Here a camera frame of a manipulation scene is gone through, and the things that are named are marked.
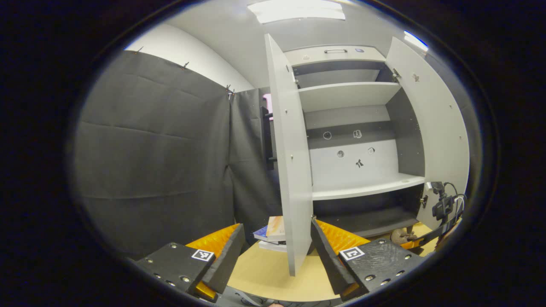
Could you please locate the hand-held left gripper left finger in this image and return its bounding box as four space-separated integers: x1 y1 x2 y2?
134 223 247 303

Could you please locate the large ceiling light panel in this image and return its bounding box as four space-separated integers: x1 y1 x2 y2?
247 0 346 24

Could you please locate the small ceiling light panel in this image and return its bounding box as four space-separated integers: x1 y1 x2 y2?
403 30 429 52

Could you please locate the grey shoe cabinet door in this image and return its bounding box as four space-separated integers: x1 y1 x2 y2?
385 36 470 233
264 33 315 277

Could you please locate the blue cover book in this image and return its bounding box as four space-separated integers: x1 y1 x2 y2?
253 225 282 244

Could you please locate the grey shoe cabinet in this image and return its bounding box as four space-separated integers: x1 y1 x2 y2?
284 45 427 239

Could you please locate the grey cabinet drawer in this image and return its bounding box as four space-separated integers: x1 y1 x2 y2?
284 45 386 67

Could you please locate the brown shoe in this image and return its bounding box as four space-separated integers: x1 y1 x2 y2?
390 228 418 246

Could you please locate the orange cover book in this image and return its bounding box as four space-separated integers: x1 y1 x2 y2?
267 215 286 241

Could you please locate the black backdrop cloth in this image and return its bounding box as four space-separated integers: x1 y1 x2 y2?
70 49 282 261

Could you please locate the white book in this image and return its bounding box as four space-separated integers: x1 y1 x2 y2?
258 240 287 252

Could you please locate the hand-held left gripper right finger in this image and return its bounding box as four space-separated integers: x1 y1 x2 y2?
311 217 427 302

